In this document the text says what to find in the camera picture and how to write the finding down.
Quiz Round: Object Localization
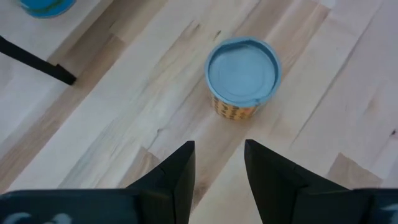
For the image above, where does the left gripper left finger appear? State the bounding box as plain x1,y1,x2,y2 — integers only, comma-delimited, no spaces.
0,140,196,224

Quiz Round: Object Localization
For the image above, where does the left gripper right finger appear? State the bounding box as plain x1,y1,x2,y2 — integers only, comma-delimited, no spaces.
244,139,398,224

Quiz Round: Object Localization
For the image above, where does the orange patterned can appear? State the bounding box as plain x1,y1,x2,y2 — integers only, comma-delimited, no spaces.
204,36,283,121

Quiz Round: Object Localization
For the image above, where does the wooden shelf with black frame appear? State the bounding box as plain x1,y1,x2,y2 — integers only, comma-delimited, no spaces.
0,35,77,86

